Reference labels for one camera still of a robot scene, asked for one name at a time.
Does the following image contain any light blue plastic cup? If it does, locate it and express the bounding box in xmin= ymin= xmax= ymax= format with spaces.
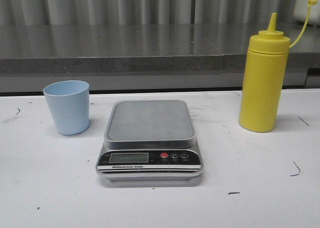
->
xmin=43 ymin=80 xmax=90 ymax=136

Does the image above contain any yellow squeeze bottle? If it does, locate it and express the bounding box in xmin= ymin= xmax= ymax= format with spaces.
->
xmin=238 ymin=0 xmax=319 ymax=133

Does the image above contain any silver electronic kitchen scale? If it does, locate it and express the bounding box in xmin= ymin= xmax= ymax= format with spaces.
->
xmin=95 ymin=100 xmax=204 ymax=182

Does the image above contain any grey stone counter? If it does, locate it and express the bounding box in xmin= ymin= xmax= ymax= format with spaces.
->
xmin=0 ymin=22 xmax=320 ymax=93

